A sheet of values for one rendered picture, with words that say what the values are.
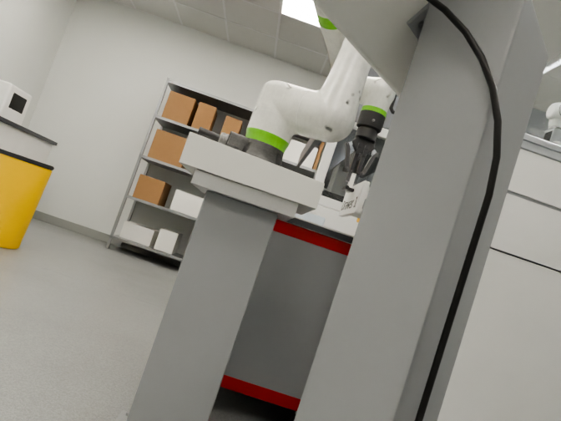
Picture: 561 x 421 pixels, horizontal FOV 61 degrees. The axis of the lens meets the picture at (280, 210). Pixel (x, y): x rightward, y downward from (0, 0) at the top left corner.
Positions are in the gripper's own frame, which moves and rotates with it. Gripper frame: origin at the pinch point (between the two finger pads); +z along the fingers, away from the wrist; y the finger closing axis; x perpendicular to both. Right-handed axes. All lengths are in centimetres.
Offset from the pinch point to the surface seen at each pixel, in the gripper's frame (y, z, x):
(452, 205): 8, 19, 116
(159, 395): 37, 75, 42
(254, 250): 26, 32, 42
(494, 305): -32, 26, 58
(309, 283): 1.7, 39.1, -8.1
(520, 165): -28, -7, 58
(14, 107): 265, -12, -271
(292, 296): 6.1, 45.4, -8.1
